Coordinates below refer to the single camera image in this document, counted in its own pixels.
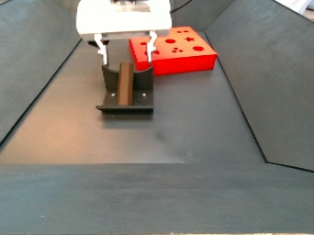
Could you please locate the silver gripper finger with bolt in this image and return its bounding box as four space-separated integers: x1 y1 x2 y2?
146 31 158 62

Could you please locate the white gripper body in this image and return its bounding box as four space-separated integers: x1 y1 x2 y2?
76 0 172 41

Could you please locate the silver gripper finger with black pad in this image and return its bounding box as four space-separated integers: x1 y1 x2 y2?
95 34 108 65

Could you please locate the brown hexagonal prism peg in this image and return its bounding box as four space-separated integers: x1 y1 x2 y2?
118 62 134 106

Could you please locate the red foam shape-sorter block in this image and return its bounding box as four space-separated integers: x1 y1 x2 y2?
128 27 217 76

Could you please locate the black curved holder stand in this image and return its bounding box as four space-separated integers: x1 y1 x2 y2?
96 62 154 114

